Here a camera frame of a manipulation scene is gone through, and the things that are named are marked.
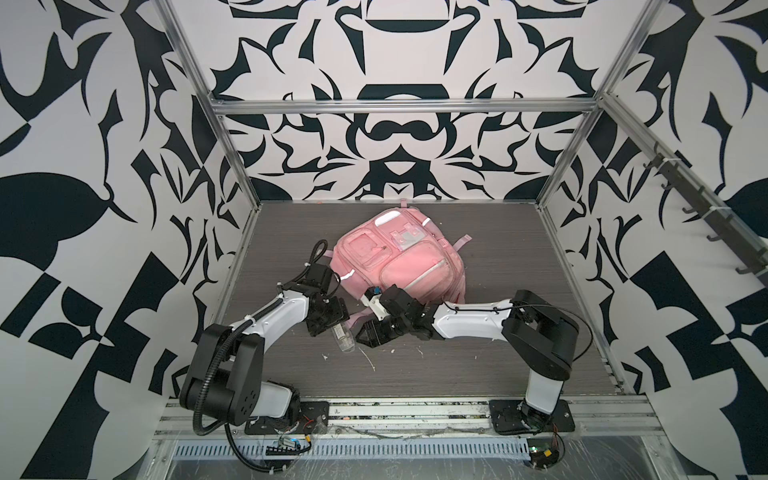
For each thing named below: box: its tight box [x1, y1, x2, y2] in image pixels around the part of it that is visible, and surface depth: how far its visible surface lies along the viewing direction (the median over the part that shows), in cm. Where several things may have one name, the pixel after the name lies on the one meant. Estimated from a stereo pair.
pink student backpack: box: [324, 199, 472, 305], surface depth 98 cm
